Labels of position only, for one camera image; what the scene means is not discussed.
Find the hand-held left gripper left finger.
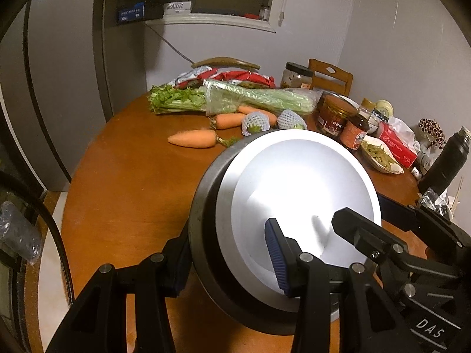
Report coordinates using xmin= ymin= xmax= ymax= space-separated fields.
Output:
xmin=46 ymin=225 xmax=193 ymax=353

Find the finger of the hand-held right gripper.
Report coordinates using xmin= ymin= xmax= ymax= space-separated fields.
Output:
xmin=331 ymin=207 xmax=462 ymax=278
xmin=378 ymin=193 xmax=471 ymax=255

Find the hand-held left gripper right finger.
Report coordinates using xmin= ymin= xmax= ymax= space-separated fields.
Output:
xmin=264 ymin=218 xmax=416 ymax=353

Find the stainless steel bowl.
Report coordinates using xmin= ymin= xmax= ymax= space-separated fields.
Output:
xmin=188 ymin=129 xmax=383 ymax=336

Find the white dish of green vegetables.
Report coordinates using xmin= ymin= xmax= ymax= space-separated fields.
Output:
xmin=359 ymin=137 xmax=405 ymax=175

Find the red tissue box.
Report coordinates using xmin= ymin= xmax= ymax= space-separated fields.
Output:
xmin=375 ymin=116 xmax=419 ymax=170

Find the black thermos flask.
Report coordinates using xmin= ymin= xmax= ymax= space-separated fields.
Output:
xmin=417 ymin=126 xmax=471 ymax=192

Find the dark sauce bottle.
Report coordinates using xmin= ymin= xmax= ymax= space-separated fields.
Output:
xmin=339 ymin=112 xmax=371 ymax=151

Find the pale tape roll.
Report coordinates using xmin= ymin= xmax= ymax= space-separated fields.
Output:
xmin=374 ymin=99 xmax=394 ymax=122

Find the orange-capped bottle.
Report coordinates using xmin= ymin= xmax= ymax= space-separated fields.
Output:
xmin=358 ymin=98 xmax=376 ymax=119

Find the chili sauce jar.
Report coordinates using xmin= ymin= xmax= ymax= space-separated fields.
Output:
xmin=317 ymin=94 xmax=357 ymax=139

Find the carrot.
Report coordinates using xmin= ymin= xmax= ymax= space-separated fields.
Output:
xmin=209 ymin=113 xmax=247 ymax=130
xmin=168 ymin=129 xmax=241 ymax=149
xmin=237 ymin=105 xmax=278 ymax=126

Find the green fruit in foam net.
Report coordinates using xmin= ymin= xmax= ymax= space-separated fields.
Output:
xmin=276 ymin=109 xmax=308 ymax=131
xmin=241 ymin=112 xmax=271 ymax=137

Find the wooden chair with cutout back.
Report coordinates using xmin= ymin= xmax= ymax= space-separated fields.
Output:
xmin=308 ymin=58 xmax=353 ymax=98

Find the clear plastic bottle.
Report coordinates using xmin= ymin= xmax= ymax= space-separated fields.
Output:
xmin=0 ymin=201 xmax=43 ymax=266

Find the bagged celery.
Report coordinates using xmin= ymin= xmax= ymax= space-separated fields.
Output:
xmin=148 ymin=79 xmax=323 ymax=116

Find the black-lidded plastic jar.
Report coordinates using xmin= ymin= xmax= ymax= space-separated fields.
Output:
xmin=280 ymin=62 xmax=314 ymax=90

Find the red snack bag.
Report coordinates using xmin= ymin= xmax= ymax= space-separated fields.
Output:
xmin=167 ymin=66 xmax=276 ymax=90

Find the wooden chair with curved back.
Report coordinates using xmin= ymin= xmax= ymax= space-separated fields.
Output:
xmin=191 ymin=56 xmax=261 ymax=71

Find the grey refrigerator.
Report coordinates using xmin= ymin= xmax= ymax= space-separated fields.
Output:
xmin=0 ymin=0 xmax=113 ymax=195

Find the blue box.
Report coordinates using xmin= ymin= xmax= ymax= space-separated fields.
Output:
xmin=117 ymin=4 xmax=145 ymax=26

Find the white flat box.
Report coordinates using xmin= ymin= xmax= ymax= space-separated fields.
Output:
xmin=162 ymin=1 xmax=193 ymax=16

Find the black hoop cable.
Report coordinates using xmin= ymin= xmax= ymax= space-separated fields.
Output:
xmin=0 ymin=170 xmax=75 ymax=307

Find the thin wall cable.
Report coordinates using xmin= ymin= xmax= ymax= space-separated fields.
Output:
xmin=150 ymin=25 xmax=196 ymax=66

